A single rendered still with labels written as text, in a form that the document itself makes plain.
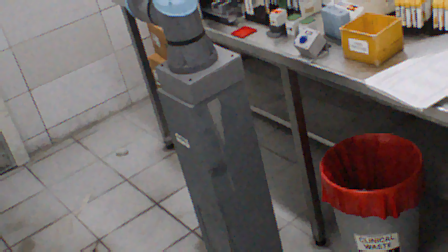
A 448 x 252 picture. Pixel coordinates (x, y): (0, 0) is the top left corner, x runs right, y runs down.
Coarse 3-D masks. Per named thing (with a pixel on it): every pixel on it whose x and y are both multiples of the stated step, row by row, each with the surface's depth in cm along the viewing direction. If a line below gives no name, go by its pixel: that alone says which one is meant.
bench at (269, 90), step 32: (256, 0) 243; (224, 32) 220; (256, 32) 215; (256, 64) 332; (288, 64) 196; (320, 64) 185; (352, 64) 182; (384, 64) 178; (256, 96) 301; (288, 96) 209; (320, 96) 291; (352, 96) 285; (384, 96) 167; (160, 128) 319; (320, 128) 266; (352, 128) 263; (384, 128) 258; (416, 128) 254; (320, 224) 237
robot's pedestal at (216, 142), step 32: (160, 96) 190; (224, 96) 183; (192, 128) 182; (224, 128) 187; (192, 160) 194; (224, 160) 190; (256, 160) 199; (192, 192) 207; (224, 192) 194; (256, 192) 203; (224, 224) 198; (256, 224) 208
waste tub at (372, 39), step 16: (368, 16) 189; (384, 16) 184; (352, 32) 178; (368, 32) 191; (384, 32) 176; (400, 32) 181; (352, 48) 181; (368, 48) 177; (384, 48) 177; (400, 48) 183
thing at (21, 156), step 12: (0, 96) 317; (0, 108) 319; (0, 120) 321; (0, 132) 323; (12, 132) 327; (0, 144) 324; (12, 144) 329; (0, 156) 326; (12, 156) 331; (24, 156) 335; (0, 168) 328; (12, 168) 333
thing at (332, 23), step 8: (328, 8) 196; (336, 8) 195; (328, 16) 195; (336, 16) 191; (344, 16) 191; (328, 24) 197; (336, 24) 193; (344, 24) 192; (328, 32) 199; (336, 32) 195; (328, 40) 198; (336, 40) 196
